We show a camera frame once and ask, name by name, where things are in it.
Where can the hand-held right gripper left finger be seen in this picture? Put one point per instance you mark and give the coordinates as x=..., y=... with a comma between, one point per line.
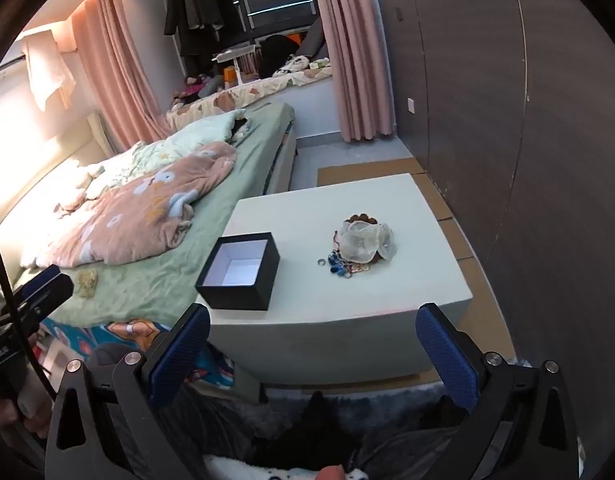
x=180, y=350

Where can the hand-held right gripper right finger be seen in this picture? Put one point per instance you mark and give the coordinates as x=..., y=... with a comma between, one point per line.
x=447, y=355

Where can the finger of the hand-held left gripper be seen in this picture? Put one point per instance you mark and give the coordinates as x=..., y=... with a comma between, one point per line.
x=42, y=287

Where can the black cardboard box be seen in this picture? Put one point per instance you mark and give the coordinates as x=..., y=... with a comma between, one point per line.
x=260, y=280

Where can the person's left hand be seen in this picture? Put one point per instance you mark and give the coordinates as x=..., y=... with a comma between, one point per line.
x=35, y=417

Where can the cartoon printed blanket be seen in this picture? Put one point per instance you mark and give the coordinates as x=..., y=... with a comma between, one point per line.
x=112, y=340

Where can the bed with green sheet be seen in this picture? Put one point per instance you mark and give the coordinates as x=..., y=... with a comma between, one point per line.
x=137, y=290

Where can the flat cardboard sheets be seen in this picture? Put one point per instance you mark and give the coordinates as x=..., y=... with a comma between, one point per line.
x=482, y=285

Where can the white low table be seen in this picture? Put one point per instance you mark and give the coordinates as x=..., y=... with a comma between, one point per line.
x=337, y=320

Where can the pink floral blanket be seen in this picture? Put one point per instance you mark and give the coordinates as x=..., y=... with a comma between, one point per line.
x=137, y=215

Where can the sheer white organza pouch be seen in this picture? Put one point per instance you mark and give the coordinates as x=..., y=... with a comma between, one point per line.
x=367, y=240

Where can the pale green quilt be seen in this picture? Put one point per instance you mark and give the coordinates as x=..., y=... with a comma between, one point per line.
x=187, y=132

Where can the hanging white towel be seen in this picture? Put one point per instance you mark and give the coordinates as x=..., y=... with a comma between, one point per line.
x=47, y=70

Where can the pink curtain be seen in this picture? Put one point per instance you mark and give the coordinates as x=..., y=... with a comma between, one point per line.
x=352, y=50
x=117, y=70

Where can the printed window seat cushion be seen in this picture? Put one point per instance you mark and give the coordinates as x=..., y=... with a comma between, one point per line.
x=222, y=102

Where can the dark brown wardrobe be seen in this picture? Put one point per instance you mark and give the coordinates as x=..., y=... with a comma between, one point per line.
x=512, y=110

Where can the orange box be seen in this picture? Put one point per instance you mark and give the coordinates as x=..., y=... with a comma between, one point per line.
x=230, y=76

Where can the white drying rack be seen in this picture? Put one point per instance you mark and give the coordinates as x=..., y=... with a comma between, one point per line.
x=237, y=60

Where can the black bag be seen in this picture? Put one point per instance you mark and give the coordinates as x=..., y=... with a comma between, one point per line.
x=280, y=55

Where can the hanging dark coats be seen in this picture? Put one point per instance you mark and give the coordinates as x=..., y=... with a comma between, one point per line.
x=192, y=10

